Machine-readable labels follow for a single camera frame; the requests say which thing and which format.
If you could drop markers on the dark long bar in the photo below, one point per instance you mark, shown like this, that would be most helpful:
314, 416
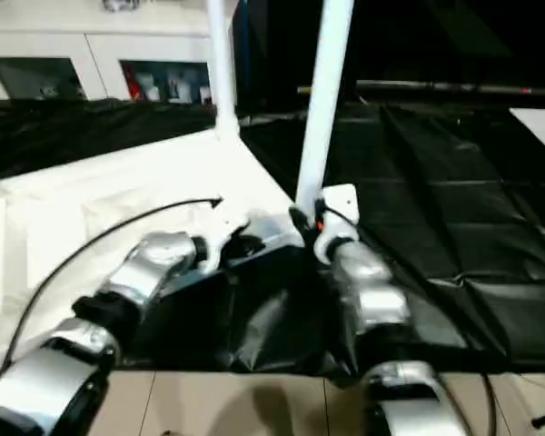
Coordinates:
458, 87

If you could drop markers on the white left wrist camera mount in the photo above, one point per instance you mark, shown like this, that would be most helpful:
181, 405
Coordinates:
227, 236

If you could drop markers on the black box with gold label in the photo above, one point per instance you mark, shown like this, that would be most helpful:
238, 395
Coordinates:
305, 90

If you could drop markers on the white plastic table top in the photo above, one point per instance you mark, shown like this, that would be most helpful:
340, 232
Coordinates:
95, 191

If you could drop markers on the white flat board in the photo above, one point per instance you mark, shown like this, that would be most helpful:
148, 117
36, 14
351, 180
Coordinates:
542, 131

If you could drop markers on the black mat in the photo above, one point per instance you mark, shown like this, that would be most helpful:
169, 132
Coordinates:
436, 204

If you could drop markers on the dark crumpled bundle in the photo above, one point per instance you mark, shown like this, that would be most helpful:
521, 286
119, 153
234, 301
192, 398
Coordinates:
120, 3

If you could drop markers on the white cabinet with glass doors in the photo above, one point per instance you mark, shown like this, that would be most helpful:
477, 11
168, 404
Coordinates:
72, 41

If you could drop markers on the white plastic table leg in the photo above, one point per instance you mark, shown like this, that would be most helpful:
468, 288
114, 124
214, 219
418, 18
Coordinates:
224, 68
320, 91

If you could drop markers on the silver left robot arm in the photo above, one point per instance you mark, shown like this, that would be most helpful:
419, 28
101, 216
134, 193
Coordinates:
141, 268

